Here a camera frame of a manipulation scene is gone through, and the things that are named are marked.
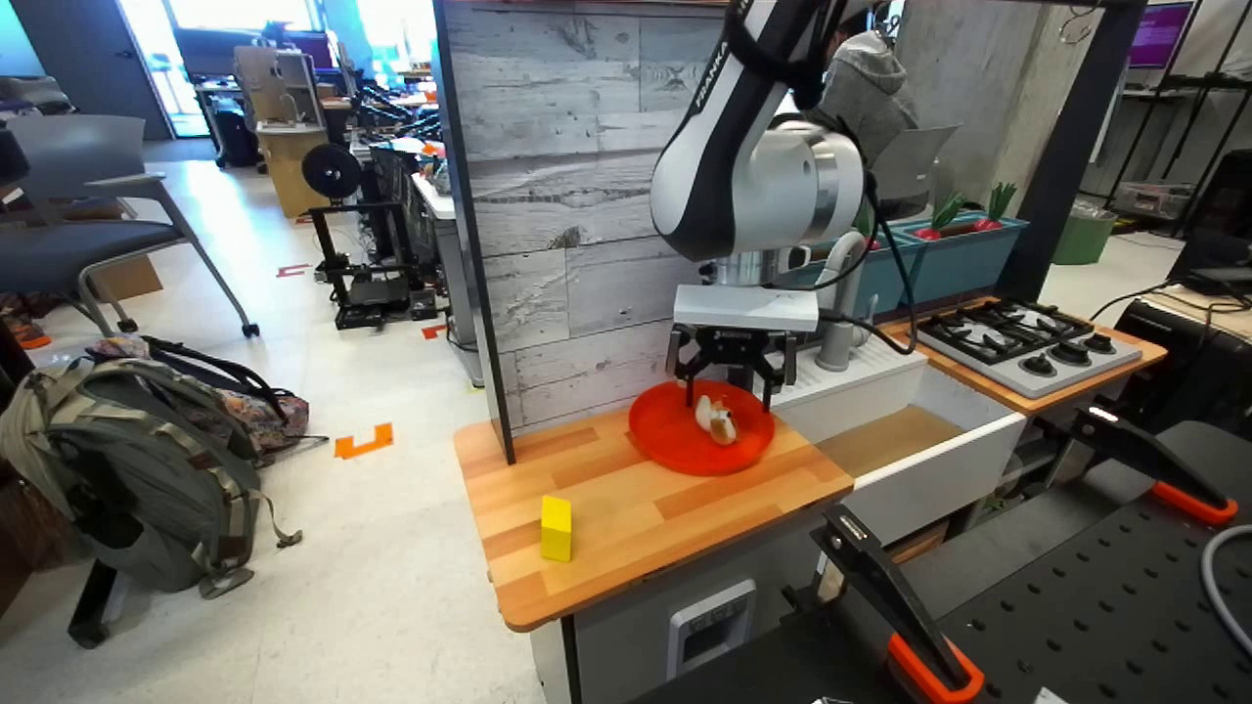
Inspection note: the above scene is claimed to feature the white toy sink basin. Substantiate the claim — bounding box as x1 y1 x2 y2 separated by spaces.
765 328 1027 550

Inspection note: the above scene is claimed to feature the toy stove top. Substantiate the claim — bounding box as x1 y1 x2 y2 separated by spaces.
908 298 1142 401

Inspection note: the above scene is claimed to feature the grey green backpack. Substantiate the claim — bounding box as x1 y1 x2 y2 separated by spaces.
0 330 312 602

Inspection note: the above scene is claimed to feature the small food item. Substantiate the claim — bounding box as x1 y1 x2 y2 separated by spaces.
693 392 744 449

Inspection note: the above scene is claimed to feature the black orange clamp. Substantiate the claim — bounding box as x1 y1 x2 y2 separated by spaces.
807 504 988 704
1048 401 1245 530

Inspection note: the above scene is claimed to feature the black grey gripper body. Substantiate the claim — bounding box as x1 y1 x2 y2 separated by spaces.
668 280 824 383

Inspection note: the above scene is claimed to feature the orange floor tape marker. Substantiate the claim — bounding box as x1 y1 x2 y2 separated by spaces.
331 419 400 463

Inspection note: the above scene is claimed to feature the yellow block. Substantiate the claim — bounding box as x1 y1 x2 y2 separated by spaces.
534 491 577 566

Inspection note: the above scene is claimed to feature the black wheeled equipment stand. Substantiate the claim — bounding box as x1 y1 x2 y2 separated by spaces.
298 136 445 330

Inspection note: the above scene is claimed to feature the green bucket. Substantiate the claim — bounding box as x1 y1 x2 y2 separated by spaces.
1048 207 1113 269

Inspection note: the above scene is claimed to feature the person in grey hoodie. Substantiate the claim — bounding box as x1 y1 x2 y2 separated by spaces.
816 22 919 220

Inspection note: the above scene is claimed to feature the red round plate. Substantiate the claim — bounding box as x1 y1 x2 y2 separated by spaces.
624 374 777 477

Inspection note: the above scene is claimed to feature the white cable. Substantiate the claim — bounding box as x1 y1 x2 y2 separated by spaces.
1197 518 1252 658

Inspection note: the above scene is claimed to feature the black perforated table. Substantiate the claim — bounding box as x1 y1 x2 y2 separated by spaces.
633 419 1252 704

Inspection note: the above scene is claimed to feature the tan cardboard cabinet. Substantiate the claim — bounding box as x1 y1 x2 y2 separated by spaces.
229 41 337 222

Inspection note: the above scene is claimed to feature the black metal shelf rack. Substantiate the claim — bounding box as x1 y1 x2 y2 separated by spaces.
1077 0 1252 226

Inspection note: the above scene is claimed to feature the wooden butcher block counter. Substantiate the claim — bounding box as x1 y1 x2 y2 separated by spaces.
448 398 858 638

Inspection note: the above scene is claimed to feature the grey wood panel backsplash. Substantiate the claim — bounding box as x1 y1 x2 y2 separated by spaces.
435 0 786 463

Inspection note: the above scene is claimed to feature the grey office chair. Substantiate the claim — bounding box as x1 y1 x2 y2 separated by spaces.
0 109 263 345

